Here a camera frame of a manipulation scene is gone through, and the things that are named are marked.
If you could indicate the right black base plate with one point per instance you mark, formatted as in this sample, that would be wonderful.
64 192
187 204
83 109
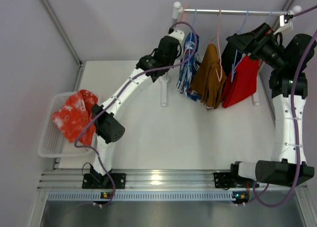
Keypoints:
224 180

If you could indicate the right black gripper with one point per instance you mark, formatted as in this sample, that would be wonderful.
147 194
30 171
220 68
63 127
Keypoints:
247 44

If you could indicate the aluminium mounting rail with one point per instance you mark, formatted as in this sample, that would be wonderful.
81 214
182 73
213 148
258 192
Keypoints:
147 180

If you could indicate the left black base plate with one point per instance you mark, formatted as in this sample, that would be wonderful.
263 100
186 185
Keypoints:
119 179

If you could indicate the pink hanger with brown trousers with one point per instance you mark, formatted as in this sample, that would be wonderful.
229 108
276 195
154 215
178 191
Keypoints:
219 51

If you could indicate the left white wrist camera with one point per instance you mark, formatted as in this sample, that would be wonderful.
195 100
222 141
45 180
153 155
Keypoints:
177 34

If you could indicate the orange white patterned trousers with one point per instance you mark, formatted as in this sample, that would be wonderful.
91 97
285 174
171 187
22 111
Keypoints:
75 114

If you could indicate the red trousers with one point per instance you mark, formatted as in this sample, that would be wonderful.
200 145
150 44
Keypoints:
244 83

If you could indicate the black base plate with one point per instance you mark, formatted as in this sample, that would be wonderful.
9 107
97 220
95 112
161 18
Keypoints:
119 179
224 180

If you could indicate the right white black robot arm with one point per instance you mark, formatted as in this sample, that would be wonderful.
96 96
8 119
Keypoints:
289 90

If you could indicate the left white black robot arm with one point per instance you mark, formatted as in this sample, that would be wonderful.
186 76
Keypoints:
149 69

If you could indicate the white plastic basket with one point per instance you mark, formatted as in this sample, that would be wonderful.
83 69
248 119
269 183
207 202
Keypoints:
53 144

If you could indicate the white metal clothes rack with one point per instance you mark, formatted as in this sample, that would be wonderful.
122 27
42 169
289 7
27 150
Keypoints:
177 9

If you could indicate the grey slotted cable duct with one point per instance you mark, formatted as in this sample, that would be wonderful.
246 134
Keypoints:
102 196

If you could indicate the brown trousers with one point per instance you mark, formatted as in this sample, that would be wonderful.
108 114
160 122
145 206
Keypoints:
209 79

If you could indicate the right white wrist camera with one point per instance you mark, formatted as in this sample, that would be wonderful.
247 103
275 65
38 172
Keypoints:
285 24

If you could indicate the blue white patterned trousers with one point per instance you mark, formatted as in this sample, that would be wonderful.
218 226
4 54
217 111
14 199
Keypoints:
188 70

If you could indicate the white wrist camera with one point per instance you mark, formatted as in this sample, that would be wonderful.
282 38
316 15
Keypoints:
177 34
285 24

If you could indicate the black trousers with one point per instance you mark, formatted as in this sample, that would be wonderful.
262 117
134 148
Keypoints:
232 60

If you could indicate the pink plastic hanger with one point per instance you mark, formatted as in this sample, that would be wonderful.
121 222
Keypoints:
183 13

